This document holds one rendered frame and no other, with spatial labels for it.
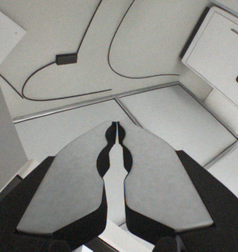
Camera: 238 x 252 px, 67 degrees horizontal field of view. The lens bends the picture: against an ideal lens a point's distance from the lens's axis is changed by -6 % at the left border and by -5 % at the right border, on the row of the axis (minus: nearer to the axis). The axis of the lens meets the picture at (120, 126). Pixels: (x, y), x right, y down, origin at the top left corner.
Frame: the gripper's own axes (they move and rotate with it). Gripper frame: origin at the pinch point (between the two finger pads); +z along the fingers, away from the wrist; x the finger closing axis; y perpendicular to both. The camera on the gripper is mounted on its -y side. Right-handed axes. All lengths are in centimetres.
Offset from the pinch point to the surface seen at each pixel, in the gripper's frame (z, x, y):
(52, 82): 119, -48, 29
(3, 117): 37, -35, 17
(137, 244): 3.8, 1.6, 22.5
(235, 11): 7.6, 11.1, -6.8
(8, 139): 30.4, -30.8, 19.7
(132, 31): 145, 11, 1
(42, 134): 103, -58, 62
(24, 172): 4.2, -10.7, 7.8
